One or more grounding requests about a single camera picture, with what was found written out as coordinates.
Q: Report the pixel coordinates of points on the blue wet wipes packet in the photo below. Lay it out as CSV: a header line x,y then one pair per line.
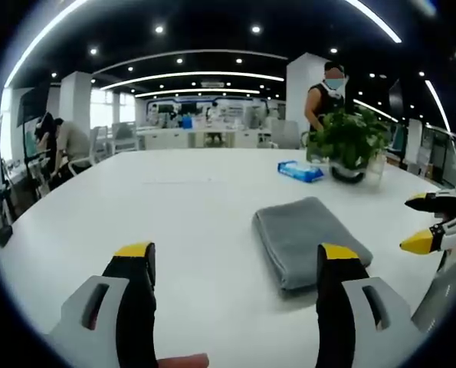
x,y
300,171

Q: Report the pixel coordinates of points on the white office chair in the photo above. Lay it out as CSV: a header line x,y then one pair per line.
x,y
99,143
285,134
123,137

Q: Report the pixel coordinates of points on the green potted plant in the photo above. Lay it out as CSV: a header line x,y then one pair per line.
x,y
346,138

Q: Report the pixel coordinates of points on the long white desk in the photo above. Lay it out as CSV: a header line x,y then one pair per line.
x,y
201,136

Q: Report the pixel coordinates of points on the grey towel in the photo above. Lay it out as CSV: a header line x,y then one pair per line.
x,y
308,245

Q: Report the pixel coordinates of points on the person's left hand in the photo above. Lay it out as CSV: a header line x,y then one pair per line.
x,y
181,361

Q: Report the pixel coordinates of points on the small black object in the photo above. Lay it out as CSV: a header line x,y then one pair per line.
x,y
5,234

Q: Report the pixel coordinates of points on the grey chair back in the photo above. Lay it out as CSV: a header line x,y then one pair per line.
x,y
446,291

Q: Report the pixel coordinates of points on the clear glass vase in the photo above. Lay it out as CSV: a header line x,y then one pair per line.
x,y
377,170

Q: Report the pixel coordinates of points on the black screen on stand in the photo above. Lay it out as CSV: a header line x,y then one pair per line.
x,y
34,103

